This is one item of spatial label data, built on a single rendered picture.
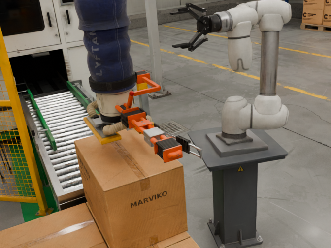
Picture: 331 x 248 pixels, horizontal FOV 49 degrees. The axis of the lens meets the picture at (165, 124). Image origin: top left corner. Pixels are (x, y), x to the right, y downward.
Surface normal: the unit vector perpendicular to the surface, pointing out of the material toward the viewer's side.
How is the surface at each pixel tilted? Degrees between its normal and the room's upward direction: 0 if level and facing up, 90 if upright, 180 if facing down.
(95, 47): 73
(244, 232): 90
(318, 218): 0
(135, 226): 90
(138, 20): 90
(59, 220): 0
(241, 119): 83
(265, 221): 0
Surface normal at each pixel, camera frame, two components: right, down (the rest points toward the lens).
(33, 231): -0.08, -0.91
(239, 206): 0.19, 0.39
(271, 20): -0.22, 0.27
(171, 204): 0.44, 0.33
